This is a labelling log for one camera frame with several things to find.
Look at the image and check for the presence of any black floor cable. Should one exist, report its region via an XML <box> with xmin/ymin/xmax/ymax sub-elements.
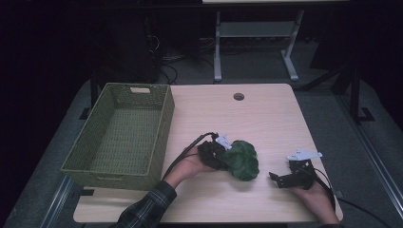
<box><xmin>336</xmin><ymin>198</ymin><xmax>393</xmax><ymax>228</ymax></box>

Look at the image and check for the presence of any dark cabinet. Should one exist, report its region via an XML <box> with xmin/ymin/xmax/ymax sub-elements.
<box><xmin>94</xmin><ymin>12</ymin><xmax>160</xmax><ymax>85</ymax></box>

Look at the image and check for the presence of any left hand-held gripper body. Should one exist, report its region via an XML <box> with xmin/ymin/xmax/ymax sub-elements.
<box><xmin>198</xmin><ymin>133</ymin><xmax>233</xmax><ymax>169</ymax></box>

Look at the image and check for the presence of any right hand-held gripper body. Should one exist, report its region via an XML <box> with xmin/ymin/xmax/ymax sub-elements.
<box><xmin>286</xmin><ymin>148</ymin><xmax>323</xmax><ymax>190</ymax></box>

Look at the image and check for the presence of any green plush pet hoodie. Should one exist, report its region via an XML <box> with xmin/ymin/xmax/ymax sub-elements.
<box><xmin>221</xmin><ymin>140</ymin><xmax>260</xmax><ymax>182</ymax></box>

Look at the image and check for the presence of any green woven basket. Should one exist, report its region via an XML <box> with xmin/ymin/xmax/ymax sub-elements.
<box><xmin>60</xmin><ymin>83</ymin><xmax>176</xmax><ymax>192</ymax></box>

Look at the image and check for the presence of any person's left hand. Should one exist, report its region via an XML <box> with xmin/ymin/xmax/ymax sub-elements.
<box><xmin>163</xmin><ymin>150</ymin><xmax>217</xmax><ymax>189</ymax></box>

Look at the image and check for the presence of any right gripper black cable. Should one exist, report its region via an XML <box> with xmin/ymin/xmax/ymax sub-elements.
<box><xmin>303</xmin><ymin>165</ymin><xmax>336</xmax><ymax>212</ymax></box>

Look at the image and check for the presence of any aluminium floor rail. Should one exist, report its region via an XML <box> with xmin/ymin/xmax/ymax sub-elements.
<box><xmin>39</xmin><ymin>175</ymin><xmax>75</xmax><ymax>228</ymax></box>
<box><xmin>336</xmin><ymin>94</ymin><xmax>403</xmax><ymax>210</ymax></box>

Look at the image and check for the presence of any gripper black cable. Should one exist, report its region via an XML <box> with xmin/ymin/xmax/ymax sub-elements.
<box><xmin>303</xmin><ymin>165</ymin><xmax>336</xmax><ymax>212</ymax></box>
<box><xmin>161</xmin><ymin>132</ymin><xmax>220</xmax><ymax>180</ymax></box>

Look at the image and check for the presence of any black metal stand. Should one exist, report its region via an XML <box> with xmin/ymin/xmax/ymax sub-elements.
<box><xmin>297</xmin><ymin>60</ymin><xmax>376</xmax><ymax>124</ymax></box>

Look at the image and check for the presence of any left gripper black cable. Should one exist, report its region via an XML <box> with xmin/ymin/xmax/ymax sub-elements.
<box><xmin>161</xmin><ymin>132</ymin><xmax>220</xmax><ymax>180</ymax></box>

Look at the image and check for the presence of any person's right hand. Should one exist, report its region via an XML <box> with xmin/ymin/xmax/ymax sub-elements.
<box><xmin>289</xmin><ymin>181</ymin><xmax>340</xmax><ymax>225</ymax></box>

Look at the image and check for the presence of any grey metal-legged desk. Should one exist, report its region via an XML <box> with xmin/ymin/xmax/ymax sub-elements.
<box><xmin>201</xmin><ymin>0</ymin><xmax>351</xmax><ymax>83</ymax></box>

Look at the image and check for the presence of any tangle of floor cables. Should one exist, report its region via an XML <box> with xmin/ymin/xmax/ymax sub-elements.
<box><xmin>145</xmin><ymin>34</ymin><xmax>217</xmax><ymax>85</ymax></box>

